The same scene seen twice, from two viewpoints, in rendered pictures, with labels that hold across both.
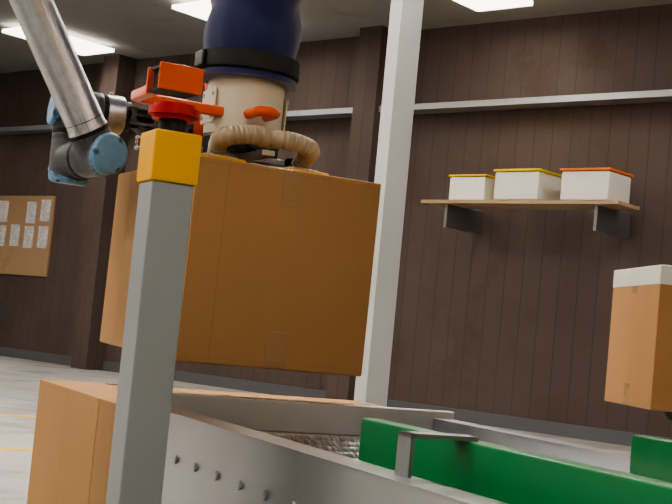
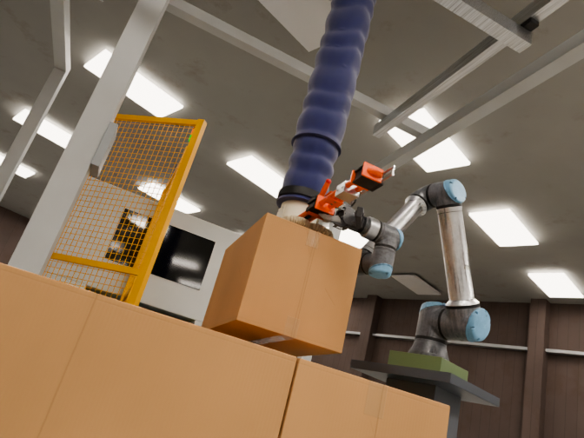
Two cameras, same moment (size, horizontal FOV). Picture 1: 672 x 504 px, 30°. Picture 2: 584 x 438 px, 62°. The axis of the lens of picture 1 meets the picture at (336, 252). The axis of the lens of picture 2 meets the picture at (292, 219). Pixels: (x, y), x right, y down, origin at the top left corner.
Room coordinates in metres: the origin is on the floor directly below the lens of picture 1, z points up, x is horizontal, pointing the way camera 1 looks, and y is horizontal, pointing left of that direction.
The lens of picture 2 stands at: (4.72, 0.48, 0.43)
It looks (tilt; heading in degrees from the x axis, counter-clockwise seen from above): 22 degrees up; 188
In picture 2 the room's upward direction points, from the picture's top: 15 degrees clockwise
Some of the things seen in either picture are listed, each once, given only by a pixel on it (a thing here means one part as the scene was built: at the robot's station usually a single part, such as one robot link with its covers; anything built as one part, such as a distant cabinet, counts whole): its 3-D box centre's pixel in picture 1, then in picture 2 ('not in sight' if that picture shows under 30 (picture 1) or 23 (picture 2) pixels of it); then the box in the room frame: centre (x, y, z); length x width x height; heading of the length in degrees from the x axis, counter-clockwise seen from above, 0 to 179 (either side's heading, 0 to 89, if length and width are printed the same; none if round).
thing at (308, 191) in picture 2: (247, 67); (302, 201); (2.74, 0.23, 1.31); 0.23 x 0.23 x 0.04
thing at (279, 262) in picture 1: (231, 267); (275, 294); (2.77, 0.23, 0.87); 0.60 x 0.40 x 0.40; 24
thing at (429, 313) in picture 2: not in sight; (435, 321); (2.33, 0.96, 1.02); 0.17 x 0.15 x 0.18; 40
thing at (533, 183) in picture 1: (527, 187); not in sight; (11.38, -1.69, 2.23); 0.51 x 0.43 x 0.28; 50
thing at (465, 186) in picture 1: (477, 189); not in sight; (11.74, -1.27, 2.21); 0.44 x 0.37 x 0.24; 50
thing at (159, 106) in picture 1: (173, 119); not in sight; (1.71, 0.24, 1.02); 0.07 x 0.07 x 0.04
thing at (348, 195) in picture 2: not in sight; (347, 191); (3.16, 0.43, 1.20); 0.07 x 0.07 x 0.04; 26
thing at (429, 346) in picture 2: not in sight; (429, 349); (2.32, 0.95, 0.88); 0.19 x 0.19 x 0.10
